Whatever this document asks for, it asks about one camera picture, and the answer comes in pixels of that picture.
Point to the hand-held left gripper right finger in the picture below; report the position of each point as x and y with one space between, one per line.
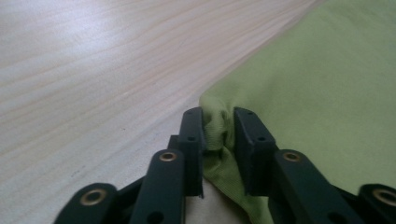
253 161

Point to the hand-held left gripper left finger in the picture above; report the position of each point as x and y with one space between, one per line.
193 155

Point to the green cloth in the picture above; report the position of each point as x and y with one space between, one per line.
327 93

